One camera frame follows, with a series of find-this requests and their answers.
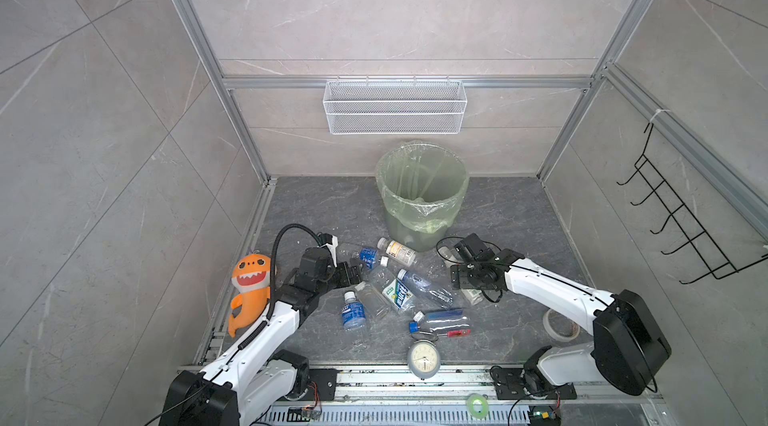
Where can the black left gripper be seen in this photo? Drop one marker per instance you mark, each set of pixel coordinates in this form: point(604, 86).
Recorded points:
point(346, 278)

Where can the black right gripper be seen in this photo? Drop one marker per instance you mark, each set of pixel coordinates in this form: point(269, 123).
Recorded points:
point(458, 277)

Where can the small blue label bottle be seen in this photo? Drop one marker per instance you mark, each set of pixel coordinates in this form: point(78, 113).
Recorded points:
point(353, 315)

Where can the clear blue tinted bottle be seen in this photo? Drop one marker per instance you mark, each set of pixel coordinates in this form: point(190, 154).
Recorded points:
point(426, 288)

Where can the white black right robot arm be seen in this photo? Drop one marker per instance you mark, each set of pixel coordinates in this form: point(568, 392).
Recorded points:
point(628, 347)

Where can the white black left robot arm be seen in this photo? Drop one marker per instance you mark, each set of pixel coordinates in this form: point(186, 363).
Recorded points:
point(243, 382)

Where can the green lined trash bin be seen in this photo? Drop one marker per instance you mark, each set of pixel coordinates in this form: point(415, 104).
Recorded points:
point(422, 186)

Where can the crushed blue label bottle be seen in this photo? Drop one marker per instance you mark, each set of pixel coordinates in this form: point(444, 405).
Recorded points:
point(369, 257)

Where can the green blue label bottle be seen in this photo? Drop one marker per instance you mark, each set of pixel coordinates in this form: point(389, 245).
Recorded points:
point(391, 289)

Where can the orange label white cap bottle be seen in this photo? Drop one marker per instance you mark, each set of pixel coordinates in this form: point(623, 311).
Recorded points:
point(397, 251)

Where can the blue cap red bottle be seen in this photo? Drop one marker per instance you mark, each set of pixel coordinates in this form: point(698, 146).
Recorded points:
point(443, 323)

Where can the orange shark plush toy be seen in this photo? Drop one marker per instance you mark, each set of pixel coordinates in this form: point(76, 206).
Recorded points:
point(251, 278)

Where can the beige masking tape roll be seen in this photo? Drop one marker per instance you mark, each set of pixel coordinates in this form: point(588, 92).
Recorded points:
point(560, 328)

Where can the round analog clock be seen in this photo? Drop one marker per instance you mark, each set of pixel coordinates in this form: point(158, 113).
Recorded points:
point(423, 359)

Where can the green tape roll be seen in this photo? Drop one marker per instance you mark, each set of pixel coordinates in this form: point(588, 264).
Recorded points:
point(477, 406)

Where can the white wire mesh basket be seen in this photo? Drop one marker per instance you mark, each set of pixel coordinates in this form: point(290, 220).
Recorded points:
point(365, 107)

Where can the black wire hook rack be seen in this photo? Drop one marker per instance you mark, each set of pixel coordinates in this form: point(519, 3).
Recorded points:
point(695, 235)

